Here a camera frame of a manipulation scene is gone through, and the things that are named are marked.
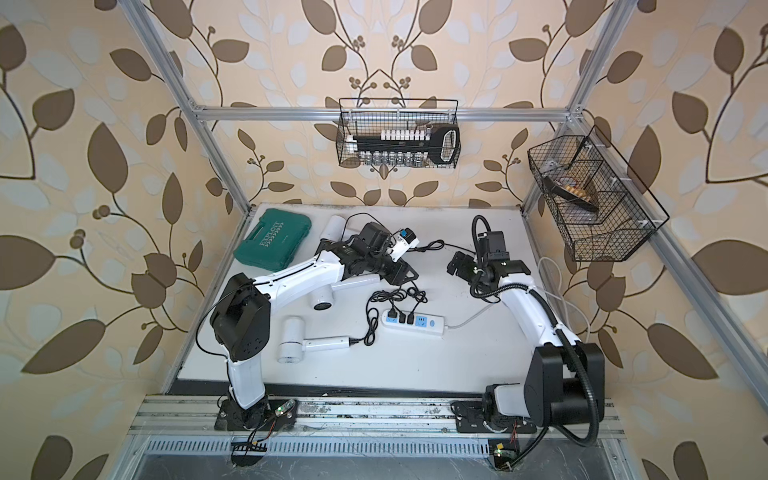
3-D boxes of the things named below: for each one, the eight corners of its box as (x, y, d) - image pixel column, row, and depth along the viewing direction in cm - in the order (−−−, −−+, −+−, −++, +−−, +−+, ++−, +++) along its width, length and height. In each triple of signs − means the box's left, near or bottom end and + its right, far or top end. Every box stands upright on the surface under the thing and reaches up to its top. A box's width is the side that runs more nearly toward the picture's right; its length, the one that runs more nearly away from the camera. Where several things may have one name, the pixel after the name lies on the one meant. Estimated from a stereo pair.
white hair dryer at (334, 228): (322, 245, 112) (319, 235, 107) (334, 224, 119) (332, 214, 114) (338, 249, 111) (336, 239, 106) (349, 227, 117) (347, 217, 113)
